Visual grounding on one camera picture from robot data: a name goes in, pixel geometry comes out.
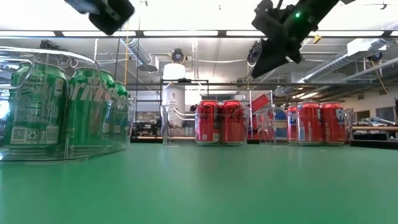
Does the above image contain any yellow hanging cable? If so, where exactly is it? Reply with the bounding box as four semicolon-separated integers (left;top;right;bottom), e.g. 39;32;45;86
123;21;129;86
369;58;391;97

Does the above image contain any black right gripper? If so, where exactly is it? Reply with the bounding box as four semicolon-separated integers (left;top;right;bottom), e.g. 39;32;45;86
251;6;313;79

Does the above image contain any black horizontal crossbar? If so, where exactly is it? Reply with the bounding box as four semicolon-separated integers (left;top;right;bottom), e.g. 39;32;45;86
126;81;346;88

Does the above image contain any white ceiling box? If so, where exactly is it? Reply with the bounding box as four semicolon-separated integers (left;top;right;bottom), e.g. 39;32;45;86
346;37;389;57

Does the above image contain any white cylindrical tank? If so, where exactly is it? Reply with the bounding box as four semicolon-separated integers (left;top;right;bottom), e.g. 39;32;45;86
161;63;187;110

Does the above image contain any black ceiling device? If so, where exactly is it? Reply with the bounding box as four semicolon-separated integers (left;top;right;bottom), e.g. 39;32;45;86
39;39;60;51

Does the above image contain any silver flexible air duct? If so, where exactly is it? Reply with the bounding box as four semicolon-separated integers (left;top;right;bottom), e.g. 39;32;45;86
119;37;154;67

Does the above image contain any wooden workbench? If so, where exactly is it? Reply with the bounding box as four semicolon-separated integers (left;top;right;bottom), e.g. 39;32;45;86
351;124;398;141

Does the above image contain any red storage bin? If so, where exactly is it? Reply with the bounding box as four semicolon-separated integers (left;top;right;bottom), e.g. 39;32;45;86
251;93;271;112

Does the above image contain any clear plastic bin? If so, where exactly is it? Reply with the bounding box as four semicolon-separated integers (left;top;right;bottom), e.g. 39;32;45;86
257;105;354;147
159;103;251;147
0;45;136;163

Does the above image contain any white shelving rack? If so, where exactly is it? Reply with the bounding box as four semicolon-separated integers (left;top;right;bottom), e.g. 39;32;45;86
248;89;276;108

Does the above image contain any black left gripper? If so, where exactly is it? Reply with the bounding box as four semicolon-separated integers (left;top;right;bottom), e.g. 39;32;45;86
63;0;136;35

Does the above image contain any black aluminium table frame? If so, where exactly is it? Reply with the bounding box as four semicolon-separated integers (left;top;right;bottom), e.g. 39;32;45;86
130;136;398;150

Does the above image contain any red Coca-Cola can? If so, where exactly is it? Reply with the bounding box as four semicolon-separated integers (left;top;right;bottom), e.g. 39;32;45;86
220;99;247;146
195;99;222;146

